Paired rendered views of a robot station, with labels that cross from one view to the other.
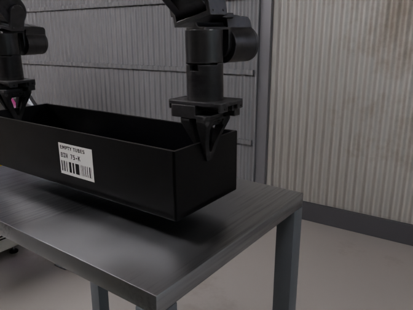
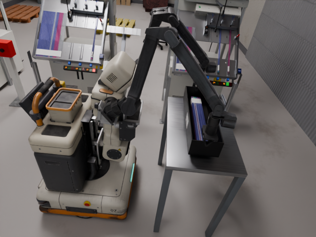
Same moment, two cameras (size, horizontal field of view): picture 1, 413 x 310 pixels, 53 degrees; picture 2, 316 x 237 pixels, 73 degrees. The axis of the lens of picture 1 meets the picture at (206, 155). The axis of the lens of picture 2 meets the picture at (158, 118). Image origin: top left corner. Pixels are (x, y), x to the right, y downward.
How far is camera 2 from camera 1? 0.78 m
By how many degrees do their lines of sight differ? 51
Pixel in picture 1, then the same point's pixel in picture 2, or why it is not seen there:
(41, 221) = (173, 128)
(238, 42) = (224, 124)
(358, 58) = not seen: outside the picture
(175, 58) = not seen: outside the picture
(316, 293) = (300, 217)
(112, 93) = (300, 59)
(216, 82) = (210, 130)
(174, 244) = (186, 158)
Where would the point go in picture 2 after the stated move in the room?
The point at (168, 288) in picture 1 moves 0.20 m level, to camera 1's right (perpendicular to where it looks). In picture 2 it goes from (170, 166) to (194, 195)
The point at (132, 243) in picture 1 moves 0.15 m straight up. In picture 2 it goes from (180, 150) to (185, 131)
